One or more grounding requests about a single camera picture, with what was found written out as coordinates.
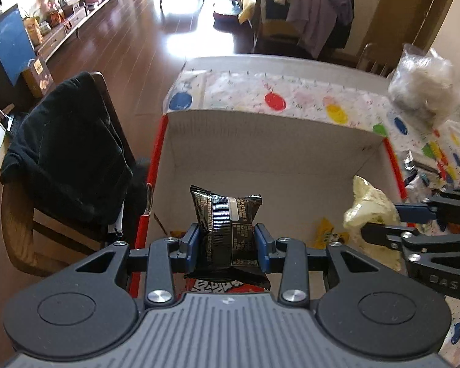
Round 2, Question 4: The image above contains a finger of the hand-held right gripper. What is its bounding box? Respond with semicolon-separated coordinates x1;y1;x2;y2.
361;222;460;274
394;186;460;224

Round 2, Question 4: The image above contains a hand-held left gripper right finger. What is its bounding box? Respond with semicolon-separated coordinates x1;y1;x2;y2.
254;223;407;308

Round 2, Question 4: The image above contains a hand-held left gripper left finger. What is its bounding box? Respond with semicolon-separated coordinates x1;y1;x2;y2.
74;223;201;308

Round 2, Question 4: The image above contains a black snack packet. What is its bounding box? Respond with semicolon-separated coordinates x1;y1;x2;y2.
184;185;272;290

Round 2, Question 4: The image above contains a pale yellow snack bag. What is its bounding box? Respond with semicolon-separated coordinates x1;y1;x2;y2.
343;175;407;273

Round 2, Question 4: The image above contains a red cardboard box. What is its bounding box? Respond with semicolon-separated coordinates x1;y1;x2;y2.
130;108;409;300

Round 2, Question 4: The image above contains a patterned snack packet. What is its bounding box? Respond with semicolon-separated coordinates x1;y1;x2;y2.
192;278;271;294

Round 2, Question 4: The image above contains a small yellow snack packet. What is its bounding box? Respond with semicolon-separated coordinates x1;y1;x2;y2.
314;218;349;250

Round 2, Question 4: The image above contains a crumpled clear plastic bag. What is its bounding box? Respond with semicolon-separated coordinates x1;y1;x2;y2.
387;44;460;123

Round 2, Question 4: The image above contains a black garment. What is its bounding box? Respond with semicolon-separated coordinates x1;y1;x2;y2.
0;72;135;227

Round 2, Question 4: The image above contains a balloon print tablecloth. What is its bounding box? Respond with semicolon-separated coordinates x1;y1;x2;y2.
169;70;460;365

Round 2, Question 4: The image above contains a wooden chair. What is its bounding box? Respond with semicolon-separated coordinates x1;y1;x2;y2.
332;42;397;77
0;71;150;277

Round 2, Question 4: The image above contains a sofa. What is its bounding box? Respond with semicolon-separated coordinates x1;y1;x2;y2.
236;0;355;58

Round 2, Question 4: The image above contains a brown printed carton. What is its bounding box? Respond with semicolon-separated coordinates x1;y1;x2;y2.
21;56;54;98

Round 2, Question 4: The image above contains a purple blanket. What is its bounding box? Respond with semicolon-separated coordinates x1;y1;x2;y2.
286;0;355;58

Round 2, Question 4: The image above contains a dark pet bed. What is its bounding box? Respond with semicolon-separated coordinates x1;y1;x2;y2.
213;0;254;25

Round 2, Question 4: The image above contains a yellow cloth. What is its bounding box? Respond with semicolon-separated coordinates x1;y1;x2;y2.
238;0;262;24

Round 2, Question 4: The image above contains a wooden media cabinet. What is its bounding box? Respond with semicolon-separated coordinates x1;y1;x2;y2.
34;0;121;56

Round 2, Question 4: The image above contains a blue board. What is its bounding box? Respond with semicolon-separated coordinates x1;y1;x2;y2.
0;4;37;87

